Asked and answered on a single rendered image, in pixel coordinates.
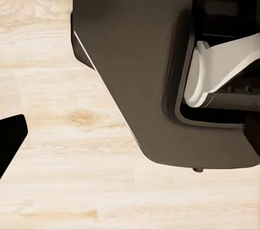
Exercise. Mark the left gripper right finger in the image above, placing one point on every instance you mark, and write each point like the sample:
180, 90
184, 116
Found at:
251, 130

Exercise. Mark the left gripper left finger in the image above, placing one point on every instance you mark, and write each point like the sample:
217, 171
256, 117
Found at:
13, 131

